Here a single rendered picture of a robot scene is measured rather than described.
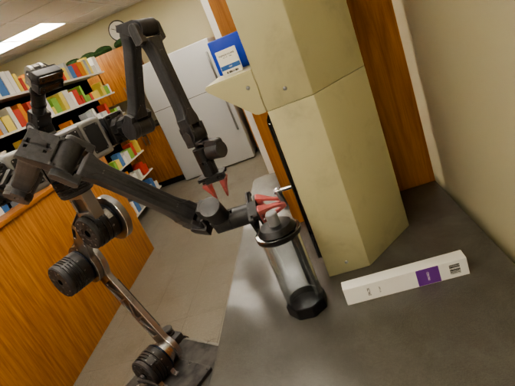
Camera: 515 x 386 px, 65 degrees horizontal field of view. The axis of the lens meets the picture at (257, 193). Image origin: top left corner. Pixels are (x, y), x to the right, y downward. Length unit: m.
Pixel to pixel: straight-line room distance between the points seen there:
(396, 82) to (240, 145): 4.85
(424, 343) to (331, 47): 0.66
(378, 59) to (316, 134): 0.44
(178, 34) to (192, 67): 0.87
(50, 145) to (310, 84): 0.61
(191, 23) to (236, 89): 5.72
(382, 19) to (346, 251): 0.68
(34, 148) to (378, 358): 0.86
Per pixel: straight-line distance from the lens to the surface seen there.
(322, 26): 0.99
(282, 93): 0.94
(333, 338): 0.95
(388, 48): 1.33
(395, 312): 0.96
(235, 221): 1.10
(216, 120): 6.03
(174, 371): 2.24
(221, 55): 1.04
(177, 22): 6.69
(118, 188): 1.06
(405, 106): 1.37
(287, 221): 0.92
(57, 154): 1.05
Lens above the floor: 1.57
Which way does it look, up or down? 20 degrees down
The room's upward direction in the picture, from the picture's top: 23 degrees counter-clockwise
